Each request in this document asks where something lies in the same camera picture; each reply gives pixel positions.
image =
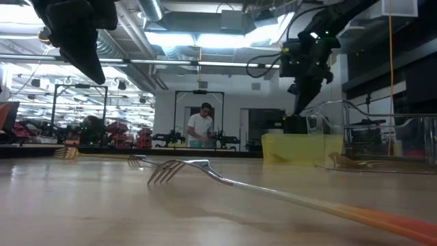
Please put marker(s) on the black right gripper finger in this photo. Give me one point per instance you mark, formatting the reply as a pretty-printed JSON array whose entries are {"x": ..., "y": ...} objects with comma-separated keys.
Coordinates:
[
  {"x": 313, "y": 92},
  {"x": 301, "y": 95}
]

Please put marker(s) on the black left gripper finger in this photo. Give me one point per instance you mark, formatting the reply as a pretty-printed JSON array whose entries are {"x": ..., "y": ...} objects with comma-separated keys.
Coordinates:
[
  {"x": 94, "y": 63},
  {"x": 79, "y": 59}
]

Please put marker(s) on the black fork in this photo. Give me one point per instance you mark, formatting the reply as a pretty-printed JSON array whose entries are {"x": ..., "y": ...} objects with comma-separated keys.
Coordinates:
[{"x": 136, "y": 160}]

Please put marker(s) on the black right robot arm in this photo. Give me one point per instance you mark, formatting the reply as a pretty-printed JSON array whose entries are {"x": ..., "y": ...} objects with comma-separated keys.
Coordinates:
[{"x": 338, "y": 17}]

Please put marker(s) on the black background robot arm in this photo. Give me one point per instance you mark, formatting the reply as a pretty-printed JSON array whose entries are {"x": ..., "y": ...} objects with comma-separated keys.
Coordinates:
[
  {"x": 227, "y": 139},
  {"x": 169, "y": 138}
]

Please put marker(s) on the black equipment box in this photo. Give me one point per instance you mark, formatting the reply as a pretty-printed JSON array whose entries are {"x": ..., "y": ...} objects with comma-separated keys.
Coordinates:
[{"x": 290, "y": 124}]

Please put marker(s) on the yellow plastic bin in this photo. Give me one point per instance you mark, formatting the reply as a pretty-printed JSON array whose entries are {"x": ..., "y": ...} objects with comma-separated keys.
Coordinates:
[{"x": 300, "y": 147}]

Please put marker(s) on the long fluorescent light fixture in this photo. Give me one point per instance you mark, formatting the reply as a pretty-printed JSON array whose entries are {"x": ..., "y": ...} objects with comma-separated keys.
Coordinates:
[{"x": 225, "y": 64}]

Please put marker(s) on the grey ceiling box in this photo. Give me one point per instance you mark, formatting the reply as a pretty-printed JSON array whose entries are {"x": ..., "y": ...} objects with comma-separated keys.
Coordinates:
[{"x": 232, "y": 20}]

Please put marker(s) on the clear plastic bin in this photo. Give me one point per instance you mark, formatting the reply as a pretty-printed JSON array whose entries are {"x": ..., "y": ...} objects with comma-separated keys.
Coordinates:
[{"x": 392, "y": 143}]

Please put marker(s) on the person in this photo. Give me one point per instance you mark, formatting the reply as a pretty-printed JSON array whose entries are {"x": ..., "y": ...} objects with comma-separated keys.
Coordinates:
[{"x": 199, "y": 126}]

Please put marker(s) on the white ceiling unit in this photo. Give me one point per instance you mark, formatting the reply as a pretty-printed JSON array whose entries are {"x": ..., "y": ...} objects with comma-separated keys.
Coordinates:
[{"x": 403, "y": 8}]

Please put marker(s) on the black robot station frame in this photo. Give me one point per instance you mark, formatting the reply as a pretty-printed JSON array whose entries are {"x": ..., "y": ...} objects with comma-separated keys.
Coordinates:
[
  {"x": 82, "y": 86},
  {"x": 199, "y": 92}
]

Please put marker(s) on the black aluminium table frame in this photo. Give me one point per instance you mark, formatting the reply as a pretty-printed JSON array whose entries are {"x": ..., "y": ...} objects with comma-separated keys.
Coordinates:
[{"x": 170, "y": 154}]

